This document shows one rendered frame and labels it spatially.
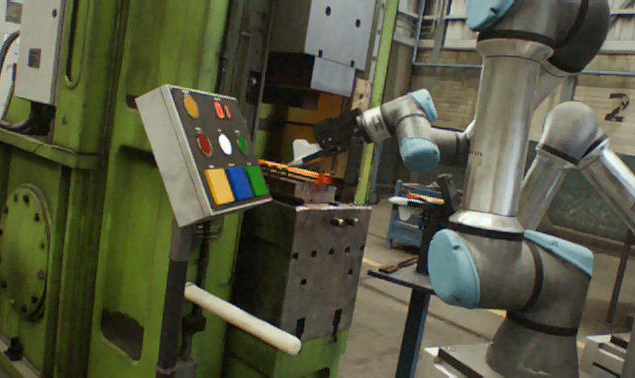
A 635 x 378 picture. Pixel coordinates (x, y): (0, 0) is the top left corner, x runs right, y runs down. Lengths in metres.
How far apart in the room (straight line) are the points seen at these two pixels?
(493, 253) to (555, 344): 0.19
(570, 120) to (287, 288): 0.92
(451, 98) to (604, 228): 3.61
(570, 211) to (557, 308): 8.53
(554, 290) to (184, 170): 0.71
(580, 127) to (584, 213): 8.08
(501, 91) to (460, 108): 9.72
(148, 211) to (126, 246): 0.18
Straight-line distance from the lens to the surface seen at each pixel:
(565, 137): 1.29
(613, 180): 1.44
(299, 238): 1.66
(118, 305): 2.03
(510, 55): 0.88
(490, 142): 0.86
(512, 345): 0.96
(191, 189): 1.12
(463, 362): 0.98
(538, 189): 1.30
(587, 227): 9.36
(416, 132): 1.16
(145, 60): 1.91
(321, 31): 1.70
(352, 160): 1.25
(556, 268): 0.92
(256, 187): 1.32
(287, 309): 1.72
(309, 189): 1.74
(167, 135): 1.14
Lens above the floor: 1.17
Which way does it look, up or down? 7 degrees down
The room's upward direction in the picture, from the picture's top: 9 degrees clockwise
